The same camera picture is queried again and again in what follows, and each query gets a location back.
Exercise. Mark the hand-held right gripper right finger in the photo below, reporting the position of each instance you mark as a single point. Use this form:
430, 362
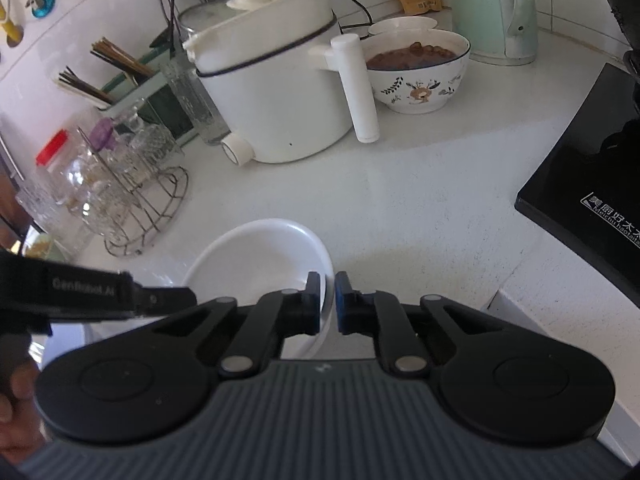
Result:
343, 310

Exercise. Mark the red lid glass jar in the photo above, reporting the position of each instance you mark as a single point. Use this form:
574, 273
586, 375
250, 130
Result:
52, 147

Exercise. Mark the bunch of chopsticks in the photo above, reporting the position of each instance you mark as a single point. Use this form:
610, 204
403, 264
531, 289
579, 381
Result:
120, 60

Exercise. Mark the black induction stove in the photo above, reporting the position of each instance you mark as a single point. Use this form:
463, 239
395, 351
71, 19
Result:
590, 185

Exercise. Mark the small white ceramic bowl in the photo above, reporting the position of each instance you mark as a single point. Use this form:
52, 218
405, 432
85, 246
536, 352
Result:
400, 25

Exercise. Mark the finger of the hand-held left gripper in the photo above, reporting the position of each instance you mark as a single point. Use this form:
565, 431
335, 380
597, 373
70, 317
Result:
165, 300

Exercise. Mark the cluster of glass cups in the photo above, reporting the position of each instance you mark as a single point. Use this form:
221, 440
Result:
145, 145

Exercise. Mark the white plastic bowl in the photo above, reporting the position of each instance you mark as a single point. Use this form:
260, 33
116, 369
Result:
260, 265

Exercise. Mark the pale green kettle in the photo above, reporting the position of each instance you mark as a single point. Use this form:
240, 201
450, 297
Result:
490, 10

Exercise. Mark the brown food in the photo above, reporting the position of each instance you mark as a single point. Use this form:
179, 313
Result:
410, 57

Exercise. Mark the floral ceramic bowl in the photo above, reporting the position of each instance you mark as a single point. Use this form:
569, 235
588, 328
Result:
420, 91

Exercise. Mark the white electric cooker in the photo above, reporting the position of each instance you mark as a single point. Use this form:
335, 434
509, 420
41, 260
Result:
280, 90

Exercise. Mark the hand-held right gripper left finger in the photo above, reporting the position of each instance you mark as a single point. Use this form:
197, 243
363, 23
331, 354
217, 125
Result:
312, 306

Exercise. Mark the green utensil holder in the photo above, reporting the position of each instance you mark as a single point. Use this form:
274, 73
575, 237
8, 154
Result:
150, 91

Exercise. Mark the ribbed tall glass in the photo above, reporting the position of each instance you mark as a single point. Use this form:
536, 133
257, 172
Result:
192, 105

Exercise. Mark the blue round hanging tool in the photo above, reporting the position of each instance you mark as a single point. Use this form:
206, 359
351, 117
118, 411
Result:
42, 5

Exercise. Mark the black wok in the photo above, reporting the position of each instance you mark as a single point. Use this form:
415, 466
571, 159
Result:
622, 0

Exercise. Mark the person's left hand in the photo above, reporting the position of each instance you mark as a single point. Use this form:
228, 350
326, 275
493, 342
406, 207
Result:
15, 410

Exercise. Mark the steel pot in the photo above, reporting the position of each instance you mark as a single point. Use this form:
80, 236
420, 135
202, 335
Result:
200, 16

